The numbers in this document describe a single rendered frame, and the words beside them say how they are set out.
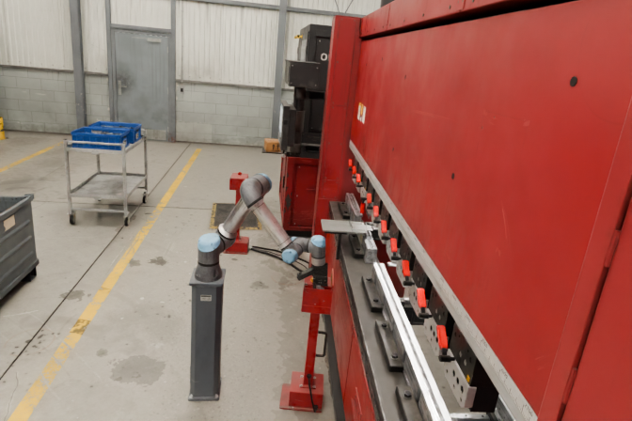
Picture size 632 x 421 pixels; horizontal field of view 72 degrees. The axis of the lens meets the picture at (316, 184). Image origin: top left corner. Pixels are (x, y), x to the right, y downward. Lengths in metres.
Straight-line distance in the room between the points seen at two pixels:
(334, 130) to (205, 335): 1.77
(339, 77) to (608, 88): 2.70
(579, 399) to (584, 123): 0.49
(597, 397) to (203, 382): 2.51
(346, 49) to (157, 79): 6.56
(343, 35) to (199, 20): 6.25
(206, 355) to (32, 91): 8.34
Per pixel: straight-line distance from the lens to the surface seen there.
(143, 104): 9.64
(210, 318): 2.58
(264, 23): 9.29
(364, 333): 1.99
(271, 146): 4.59
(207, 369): 2.79
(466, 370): 1.26
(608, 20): 0.88
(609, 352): 0.47
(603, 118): 0.83
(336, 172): 3.50
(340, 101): 3.40
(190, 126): 9.55
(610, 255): 0.46
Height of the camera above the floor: 2.00
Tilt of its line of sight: 16 degrees down
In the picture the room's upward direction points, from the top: 5 degrees clockwise
